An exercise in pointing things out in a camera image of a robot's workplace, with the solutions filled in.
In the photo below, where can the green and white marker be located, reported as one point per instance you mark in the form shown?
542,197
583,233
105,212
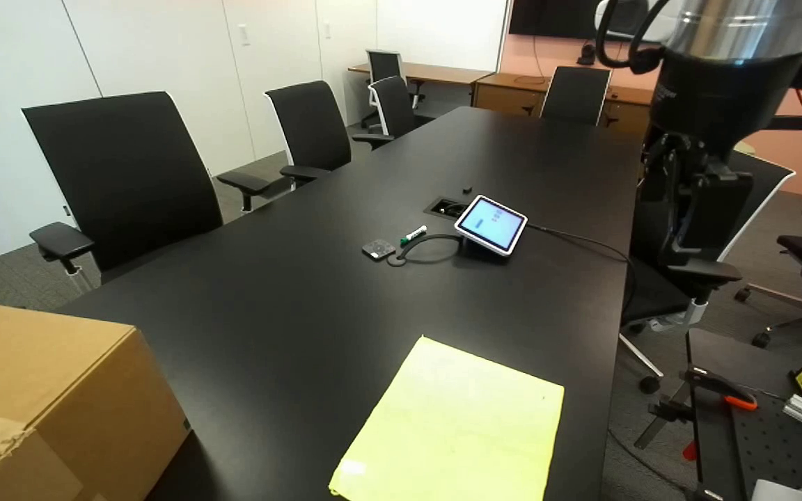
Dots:
414,236

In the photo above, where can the black tripod stand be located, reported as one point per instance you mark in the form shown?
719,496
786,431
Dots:
695,436

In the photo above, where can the wooden sideboard desk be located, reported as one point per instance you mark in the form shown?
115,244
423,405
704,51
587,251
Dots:
502,90

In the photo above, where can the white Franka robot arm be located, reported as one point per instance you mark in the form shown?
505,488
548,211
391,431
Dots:
726,58

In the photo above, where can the brown cardboard box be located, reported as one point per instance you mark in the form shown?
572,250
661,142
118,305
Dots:
41,400

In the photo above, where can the yellow towel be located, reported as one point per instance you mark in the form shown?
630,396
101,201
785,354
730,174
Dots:
457,428

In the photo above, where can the white framed tablet on stand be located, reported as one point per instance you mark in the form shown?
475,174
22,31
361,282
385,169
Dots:
491,225

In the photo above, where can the black wall screen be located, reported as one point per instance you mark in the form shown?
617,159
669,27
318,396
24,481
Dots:
549,14

